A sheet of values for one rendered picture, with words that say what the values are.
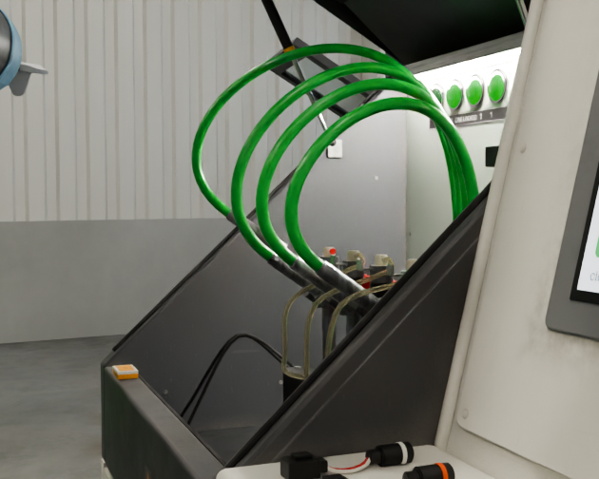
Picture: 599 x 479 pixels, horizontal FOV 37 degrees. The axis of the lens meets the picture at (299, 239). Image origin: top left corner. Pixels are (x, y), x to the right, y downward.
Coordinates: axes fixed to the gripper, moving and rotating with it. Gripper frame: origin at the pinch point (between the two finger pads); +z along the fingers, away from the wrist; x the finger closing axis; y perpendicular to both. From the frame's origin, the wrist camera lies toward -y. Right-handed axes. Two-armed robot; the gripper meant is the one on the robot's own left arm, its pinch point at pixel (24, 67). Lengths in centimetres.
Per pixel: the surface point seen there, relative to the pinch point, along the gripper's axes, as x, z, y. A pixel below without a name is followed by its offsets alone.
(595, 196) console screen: 117, -28, 8
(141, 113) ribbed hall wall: -446, 433, 13
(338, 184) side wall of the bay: 54, 27, 15
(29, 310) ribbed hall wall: -461, 343, 184
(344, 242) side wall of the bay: 56, 28, 25
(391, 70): 80, -2, -3
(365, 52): 70, 7, -6
